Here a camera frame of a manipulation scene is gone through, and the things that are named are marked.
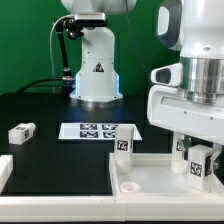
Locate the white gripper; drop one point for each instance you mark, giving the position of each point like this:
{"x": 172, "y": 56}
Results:
{"x": 167, "y": 108}

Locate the white square tabletop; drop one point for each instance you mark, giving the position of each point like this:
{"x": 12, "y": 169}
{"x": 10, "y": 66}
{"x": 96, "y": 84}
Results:
{"x": 151, "y": 175}

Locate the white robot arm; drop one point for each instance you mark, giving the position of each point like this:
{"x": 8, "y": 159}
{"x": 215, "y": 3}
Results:
{"x": 188, "y": 96}

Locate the white marker base plate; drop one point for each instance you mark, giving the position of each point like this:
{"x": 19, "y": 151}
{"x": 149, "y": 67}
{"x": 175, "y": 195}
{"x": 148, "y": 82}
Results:
{"x": 93, "y": 131}

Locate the black camera on stand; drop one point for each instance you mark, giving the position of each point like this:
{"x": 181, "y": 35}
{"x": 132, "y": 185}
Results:
{"x": 75, "y": 23}

